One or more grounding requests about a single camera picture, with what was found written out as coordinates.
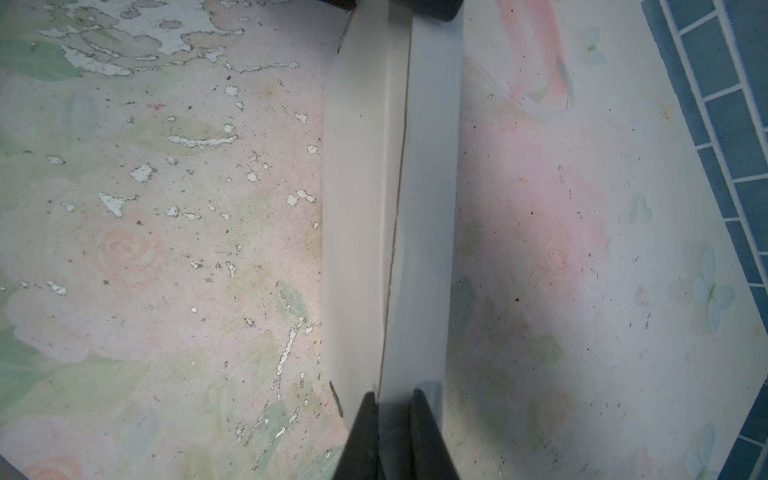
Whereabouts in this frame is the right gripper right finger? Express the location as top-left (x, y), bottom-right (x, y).
top-left (409, 389), bottom-right (459, 480)

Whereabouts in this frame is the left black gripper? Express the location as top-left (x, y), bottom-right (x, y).
top-left (321, 0), bottom-right (464, 21)

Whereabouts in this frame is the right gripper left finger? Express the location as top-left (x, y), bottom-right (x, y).
top-left (332, 392), bottom-right (379, 480)

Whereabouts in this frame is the white paper box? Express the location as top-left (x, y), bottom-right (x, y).
top-left (321, 1), bottom-right (463, 479)

